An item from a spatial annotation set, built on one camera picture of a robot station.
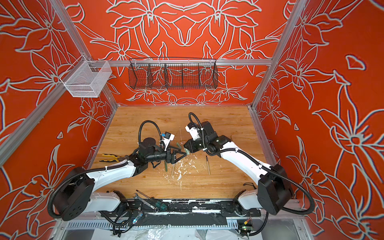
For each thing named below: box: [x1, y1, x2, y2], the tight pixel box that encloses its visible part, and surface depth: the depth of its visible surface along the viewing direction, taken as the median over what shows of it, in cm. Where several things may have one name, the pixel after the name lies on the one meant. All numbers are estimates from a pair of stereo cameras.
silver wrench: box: [133, 193, 159, 213], surface depth 77 cm
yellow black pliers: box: [99, 153, 127, 163], surface depth 92 cm
